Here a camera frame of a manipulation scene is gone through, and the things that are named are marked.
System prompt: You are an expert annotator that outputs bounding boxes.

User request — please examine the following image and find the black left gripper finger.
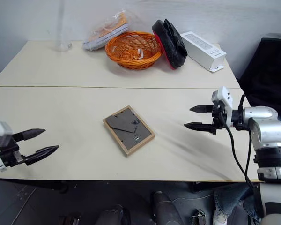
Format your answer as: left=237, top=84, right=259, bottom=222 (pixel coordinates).
left=13, top=128, right=46, bottom=143
left=25, top=144, right=60, bottom=166

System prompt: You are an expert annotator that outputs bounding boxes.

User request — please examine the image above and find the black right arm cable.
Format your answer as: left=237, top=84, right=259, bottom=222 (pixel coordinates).
left=219, top=94, right=258, bottom=191

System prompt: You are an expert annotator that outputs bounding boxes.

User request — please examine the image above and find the large dark rounded shape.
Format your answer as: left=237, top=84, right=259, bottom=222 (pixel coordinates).
left=150, top=190, right=186, bottom=225

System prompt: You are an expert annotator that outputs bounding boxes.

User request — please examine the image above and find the clear glass vase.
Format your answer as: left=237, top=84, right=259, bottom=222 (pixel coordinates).
left=53, top=0, right=73, bottom=53

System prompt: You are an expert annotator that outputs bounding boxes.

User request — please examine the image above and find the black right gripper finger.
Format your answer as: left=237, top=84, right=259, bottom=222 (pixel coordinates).
left=189, top=105, right=214, bottom=114
left=184, top=121, right=214, bottom=135

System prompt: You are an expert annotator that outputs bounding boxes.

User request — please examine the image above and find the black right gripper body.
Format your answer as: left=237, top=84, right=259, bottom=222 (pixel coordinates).
left=211, top=103, right=227, bottom=136

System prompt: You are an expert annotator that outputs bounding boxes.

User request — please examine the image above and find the clear plastic bag of goods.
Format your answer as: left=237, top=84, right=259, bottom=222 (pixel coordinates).
left=82, top=9, right=130, bottom=51

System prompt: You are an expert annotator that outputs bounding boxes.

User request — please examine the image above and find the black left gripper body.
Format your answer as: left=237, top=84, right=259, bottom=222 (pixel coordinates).
left=0, top=134, right=28, bottom=168

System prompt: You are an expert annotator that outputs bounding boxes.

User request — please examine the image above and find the small dark metal-edged shape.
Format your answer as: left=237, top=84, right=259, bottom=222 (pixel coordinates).
left=191, top=208, right=207, bottom=225

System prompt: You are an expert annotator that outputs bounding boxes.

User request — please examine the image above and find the black fabric chair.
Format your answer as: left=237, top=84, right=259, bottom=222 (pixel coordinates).
left=237, top=37, right=281, bottom=119

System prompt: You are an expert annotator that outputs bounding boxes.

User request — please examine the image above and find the white tag in basket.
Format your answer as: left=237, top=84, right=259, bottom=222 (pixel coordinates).
left=132, top=48, right=145, bottom=60

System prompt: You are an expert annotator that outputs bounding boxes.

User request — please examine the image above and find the orange wicker basket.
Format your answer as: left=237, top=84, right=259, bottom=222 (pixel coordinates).
left=104, top=30, right=164, bottom=70

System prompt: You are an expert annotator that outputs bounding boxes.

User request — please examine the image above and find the person in blue jeans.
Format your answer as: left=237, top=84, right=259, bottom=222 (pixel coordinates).
left=213, top=115, right=281, bottom=225

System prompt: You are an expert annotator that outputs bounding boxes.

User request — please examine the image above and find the wooden picture frame face down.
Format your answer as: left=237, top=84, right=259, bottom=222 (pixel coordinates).
left=102, top=105, right=156, bottom=158

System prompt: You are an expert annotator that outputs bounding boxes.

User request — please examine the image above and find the white shoe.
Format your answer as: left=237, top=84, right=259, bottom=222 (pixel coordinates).
left=213, top=208, right=228, bottom=225

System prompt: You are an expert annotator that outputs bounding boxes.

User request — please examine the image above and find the white rectangular carton box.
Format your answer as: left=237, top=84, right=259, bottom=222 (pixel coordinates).
left=180, top=31, right=227, bottom=73

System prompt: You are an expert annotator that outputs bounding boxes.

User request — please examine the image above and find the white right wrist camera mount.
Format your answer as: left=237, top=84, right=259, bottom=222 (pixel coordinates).
left=211, top=86, right=233, bottom=128

